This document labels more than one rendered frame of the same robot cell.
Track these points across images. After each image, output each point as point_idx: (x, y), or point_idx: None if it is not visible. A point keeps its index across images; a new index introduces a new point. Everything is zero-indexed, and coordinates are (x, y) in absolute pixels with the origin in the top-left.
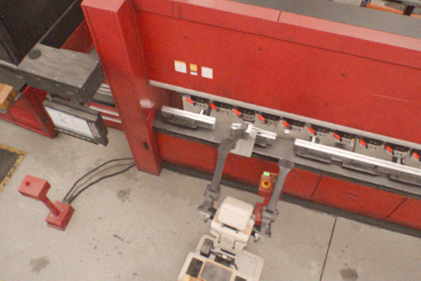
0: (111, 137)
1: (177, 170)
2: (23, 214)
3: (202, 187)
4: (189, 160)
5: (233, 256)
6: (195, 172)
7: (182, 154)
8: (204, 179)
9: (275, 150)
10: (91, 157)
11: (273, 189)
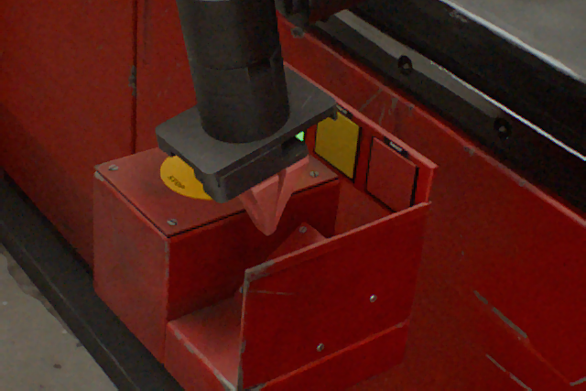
0: None
1: (16, 236)
2: None
3: (46, 385)
4: (44, 107)
5: None
6: (81, 293)
7: (21, 43)
8: (96, 363)
9: None
10: None
11: (178, 121)
